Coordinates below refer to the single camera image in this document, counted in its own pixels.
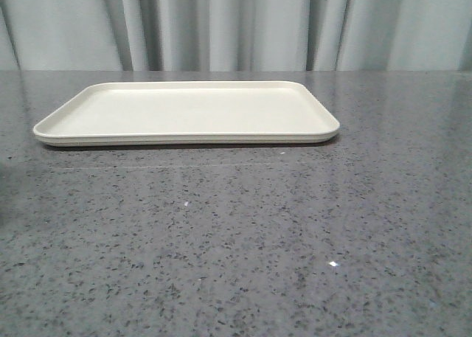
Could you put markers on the pale grey-green curtain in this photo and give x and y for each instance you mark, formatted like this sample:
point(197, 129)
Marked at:
point(235, 35)

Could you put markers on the cream rectangular plastic tray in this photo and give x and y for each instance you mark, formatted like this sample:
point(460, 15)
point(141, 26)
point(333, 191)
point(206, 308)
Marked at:
point(189, 112)

